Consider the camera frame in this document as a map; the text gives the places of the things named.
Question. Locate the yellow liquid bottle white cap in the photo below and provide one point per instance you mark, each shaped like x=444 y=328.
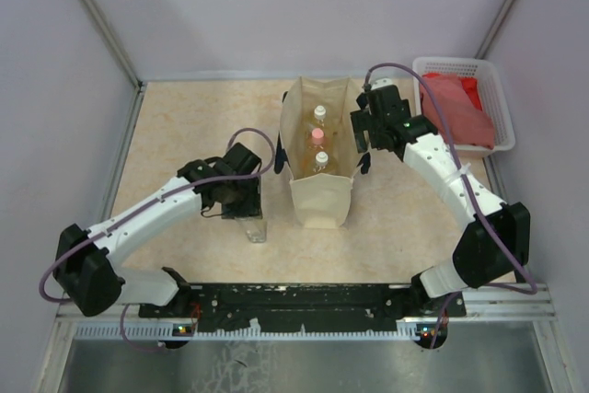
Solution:
x=321 y=117

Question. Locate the aluminium rail frame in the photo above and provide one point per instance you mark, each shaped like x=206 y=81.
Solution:
x=119 y=323

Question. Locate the amber bottle white cap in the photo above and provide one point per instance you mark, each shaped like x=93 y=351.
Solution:
x=320 y=162

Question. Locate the white plastic basket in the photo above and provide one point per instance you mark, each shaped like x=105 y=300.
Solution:
x=490 y=92

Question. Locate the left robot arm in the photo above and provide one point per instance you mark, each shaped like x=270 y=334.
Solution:
x=90 y=261

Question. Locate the beige canvas bag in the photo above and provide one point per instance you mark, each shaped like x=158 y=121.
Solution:
x=321 y=199

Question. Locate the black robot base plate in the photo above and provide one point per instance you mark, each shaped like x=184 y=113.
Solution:
x=313 y=312

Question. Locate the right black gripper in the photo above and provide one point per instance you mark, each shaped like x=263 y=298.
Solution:
x=363 y=121

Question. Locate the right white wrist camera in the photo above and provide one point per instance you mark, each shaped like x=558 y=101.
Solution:
x=381 y=83

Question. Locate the pink red cloth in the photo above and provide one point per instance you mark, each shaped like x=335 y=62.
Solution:
x=458 y=98

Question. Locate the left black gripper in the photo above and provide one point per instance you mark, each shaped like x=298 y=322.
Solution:
x=252 y=207

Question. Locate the clear bottle black cap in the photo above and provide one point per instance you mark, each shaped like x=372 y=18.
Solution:
x=255 y=229

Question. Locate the pink cap orange bottle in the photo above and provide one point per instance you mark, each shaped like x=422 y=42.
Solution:
x=319 y=140

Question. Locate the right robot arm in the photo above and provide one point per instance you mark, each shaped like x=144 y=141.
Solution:
x=496 y=234

